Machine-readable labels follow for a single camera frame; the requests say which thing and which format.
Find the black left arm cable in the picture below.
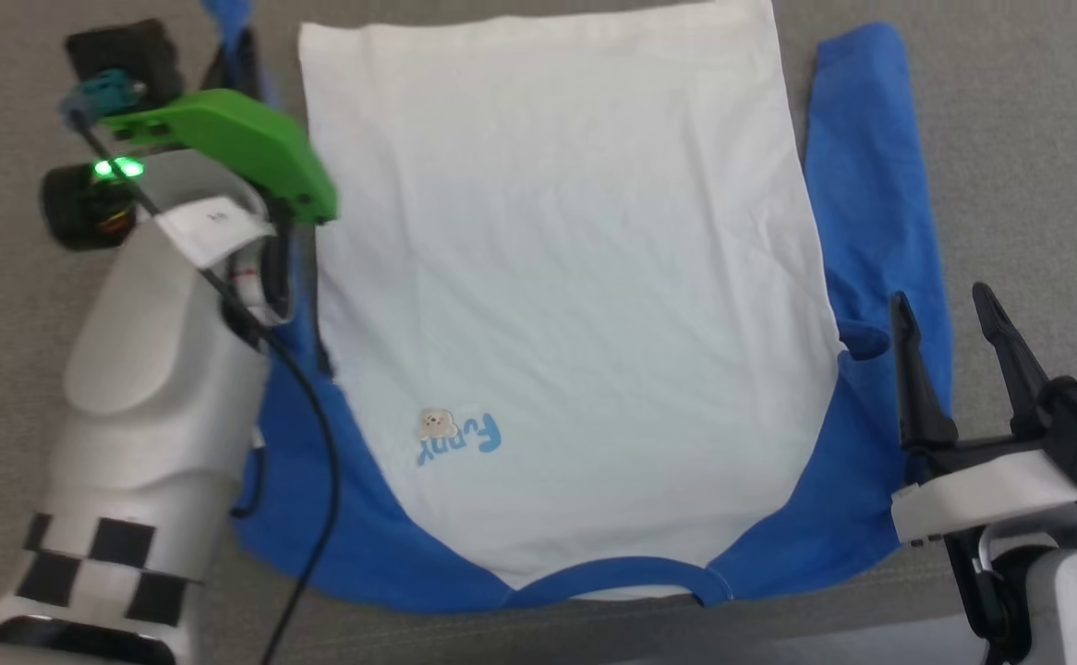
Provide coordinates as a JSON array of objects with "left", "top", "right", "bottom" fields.
[{"left": 63, "top": 69, "right": 341, "bottom": 665}]

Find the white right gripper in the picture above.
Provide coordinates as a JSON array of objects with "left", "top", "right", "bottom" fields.
[{"left": 888, "top": 283, "right": 1077, "bottom": 548}]

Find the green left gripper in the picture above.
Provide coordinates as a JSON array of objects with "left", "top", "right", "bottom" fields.
[{"left": 40, "top": 32, "right": 341, "bottom": 252}]

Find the white and blue t-shirt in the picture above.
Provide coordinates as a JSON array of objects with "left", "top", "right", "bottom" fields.
[{"left": 201, "top": 0, "right": 955, "bottom": 615}]

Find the white paper label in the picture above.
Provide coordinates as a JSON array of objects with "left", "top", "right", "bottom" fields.
[{"left": 158, "top": 194, "right": 273, "bottom": 271}]

